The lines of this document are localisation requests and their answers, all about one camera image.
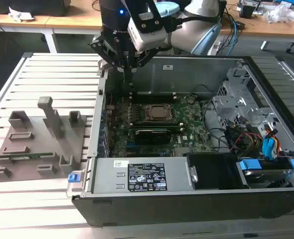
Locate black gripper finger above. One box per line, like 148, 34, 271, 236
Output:
128, 46, 160, 87
89, 36, 129, 87

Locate green RAM stick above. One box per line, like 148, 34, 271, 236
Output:
9, 154, 42, 160

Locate black RAM slot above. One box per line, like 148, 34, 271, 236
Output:
130, 96, 177, 101
131, 125, 184, 133
130, 121, 183, 127

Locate wooden desk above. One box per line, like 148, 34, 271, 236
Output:
0, 0, 294, 54

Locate metal socket cover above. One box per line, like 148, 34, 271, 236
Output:
143, 103, 177, 123

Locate silver CPU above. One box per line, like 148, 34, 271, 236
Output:
150, 105, 173, 118

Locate white power strip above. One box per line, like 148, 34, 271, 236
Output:
206, 40, 222, 56

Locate large black box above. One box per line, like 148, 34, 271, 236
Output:
0, 0, 71, 17

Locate crumpled white paper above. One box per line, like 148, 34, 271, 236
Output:
8, 6, 36, 23

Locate green motherboard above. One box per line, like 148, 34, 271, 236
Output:
104, 92, 228, 158

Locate metal drive cage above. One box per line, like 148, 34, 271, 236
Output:
211, 62, 280, 130

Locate grey parts rack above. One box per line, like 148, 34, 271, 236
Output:
0, 96, 93, 184

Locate small black device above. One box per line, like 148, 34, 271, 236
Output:
238, 3, 257, 19

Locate black power supply label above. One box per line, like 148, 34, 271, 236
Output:
127, 162, 166, 192

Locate grey power supply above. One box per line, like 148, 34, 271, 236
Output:
91, 157, 196, 193

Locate black plastic shroud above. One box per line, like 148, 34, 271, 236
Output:
185, 152, 248, 191

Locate blue case latch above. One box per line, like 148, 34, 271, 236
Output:
68, 172, 81, 184

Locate crumpled clear plastic bag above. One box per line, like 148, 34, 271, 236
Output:
262, 1, 294, 25

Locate black open PC case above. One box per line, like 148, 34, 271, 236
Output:
66, 53, 294, 228

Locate hard disk in blue carrier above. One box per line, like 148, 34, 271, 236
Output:
237, 158, 294, 189

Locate black camera bracket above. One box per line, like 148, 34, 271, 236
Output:
131, 0, 168, 34

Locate black camera cable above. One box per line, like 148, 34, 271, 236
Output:
166, 14, 221, 33

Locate thin black wires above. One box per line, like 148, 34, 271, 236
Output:
190, 84, 231, 153

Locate blue cables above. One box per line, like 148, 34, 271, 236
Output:
227, 18, 240, 57

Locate red yellow black wires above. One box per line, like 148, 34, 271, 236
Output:
235, 128, 283, 155

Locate blue flat wire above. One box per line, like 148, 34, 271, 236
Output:
262, 136, 280, 160

